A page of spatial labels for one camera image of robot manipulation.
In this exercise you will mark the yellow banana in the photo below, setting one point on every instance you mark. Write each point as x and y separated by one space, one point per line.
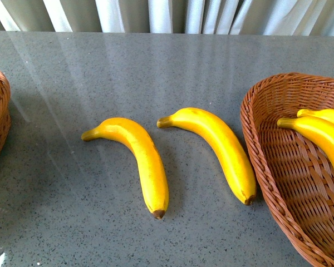
151 170
232 157

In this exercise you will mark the right wicker basket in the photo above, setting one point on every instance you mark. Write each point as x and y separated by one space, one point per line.
295 176

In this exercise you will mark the front banana in basket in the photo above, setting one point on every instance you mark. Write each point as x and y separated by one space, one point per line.
317 130

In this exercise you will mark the banana in basket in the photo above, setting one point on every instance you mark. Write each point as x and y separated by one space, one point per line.
317 130
326 114

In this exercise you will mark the rear banana in basket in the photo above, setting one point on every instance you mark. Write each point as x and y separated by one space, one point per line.
326 114

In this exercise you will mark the white pleated curtain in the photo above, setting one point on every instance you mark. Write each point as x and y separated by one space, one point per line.
278 18

